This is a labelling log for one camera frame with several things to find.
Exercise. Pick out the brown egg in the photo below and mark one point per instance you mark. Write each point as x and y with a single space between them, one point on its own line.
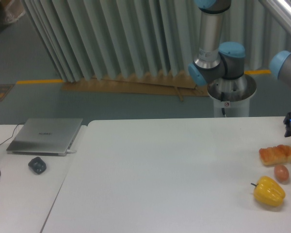
281 173

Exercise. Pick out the silver closed laptop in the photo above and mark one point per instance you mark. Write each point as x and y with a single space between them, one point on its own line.
49 136

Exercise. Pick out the clear plastic bag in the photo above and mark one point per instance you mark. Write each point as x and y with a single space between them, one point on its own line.
10 11

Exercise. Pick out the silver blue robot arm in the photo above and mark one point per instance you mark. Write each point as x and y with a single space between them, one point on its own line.
221 66

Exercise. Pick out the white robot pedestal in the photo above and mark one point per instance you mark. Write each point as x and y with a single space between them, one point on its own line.
231 98

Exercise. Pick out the small black case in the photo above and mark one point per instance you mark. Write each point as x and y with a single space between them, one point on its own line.
37 165

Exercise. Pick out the white usb cable plug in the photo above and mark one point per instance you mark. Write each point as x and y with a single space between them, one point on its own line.
71 151

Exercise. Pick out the yellow bell pepper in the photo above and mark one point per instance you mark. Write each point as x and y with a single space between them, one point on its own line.
268 191

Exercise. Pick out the flat brown cardboard sheet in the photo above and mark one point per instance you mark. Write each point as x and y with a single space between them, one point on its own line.
180 85

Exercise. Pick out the orange bread loaf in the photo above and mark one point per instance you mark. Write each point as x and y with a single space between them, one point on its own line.
280 154

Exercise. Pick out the pale green folding curtain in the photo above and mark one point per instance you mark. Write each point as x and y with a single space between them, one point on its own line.
98 38

